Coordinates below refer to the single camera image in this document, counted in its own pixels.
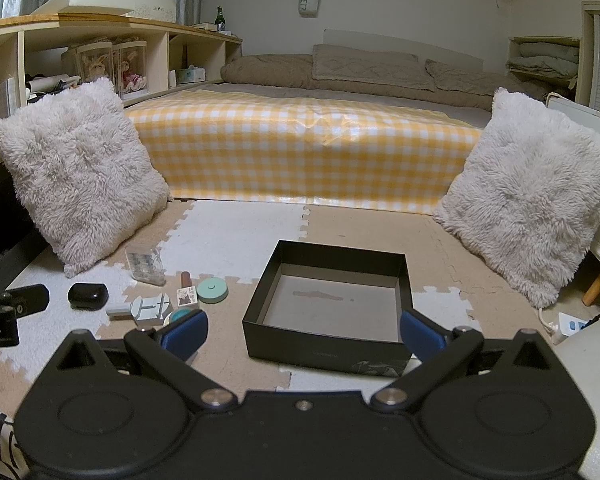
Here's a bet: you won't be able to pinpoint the teal tape roll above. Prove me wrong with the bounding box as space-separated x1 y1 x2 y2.
163 308 194 326

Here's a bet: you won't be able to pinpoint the white watch repair tool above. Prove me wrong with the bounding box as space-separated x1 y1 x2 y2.
105 294 171 328

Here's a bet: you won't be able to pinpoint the brown gel polish bottle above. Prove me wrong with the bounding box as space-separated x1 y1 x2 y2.
176 271 198 308

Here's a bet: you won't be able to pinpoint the clear plastic blister case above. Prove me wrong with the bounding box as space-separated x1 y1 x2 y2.
125 249 166 286

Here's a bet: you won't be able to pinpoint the black cardboard box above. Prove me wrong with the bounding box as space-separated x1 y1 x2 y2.
242 240 413 378

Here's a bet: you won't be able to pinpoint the white power strip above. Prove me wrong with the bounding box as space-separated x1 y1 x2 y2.
538 309 588 344

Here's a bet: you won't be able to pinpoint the left fluffy white cushion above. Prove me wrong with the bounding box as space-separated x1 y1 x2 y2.
0 78 171 278

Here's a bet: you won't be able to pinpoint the fluffy white cushion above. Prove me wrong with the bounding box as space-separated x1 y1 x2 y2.
0 78 171 278
434 88 600 309

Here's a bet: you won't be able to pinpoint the right fluffy white cushion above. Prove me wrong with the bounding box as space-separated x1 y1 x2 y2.
434 88 600 309

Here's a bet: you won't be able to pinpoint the yellow checkered bed cover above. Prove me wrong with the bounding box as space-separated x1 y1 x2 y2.
126 90 482 214

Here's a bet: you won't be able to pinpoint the brown duvet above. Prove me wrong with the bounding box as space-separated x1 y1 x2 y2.
221 54 547 110

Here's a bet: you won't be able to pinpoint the wooden shelf unit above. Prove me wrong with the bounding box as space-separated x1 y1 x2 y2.
0 13 242 118

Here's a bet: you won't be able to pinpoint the brown pillow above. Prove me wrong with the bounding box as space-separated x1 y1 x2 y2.
312 44 437 91

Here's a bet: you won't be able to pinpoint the folded grey blankets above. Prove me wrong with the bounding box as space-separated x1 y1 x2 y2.
507 41 580 81

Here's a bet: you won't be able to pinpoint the green glass bottle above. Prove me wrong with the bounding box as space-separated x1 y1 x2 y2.
214 6 226 32

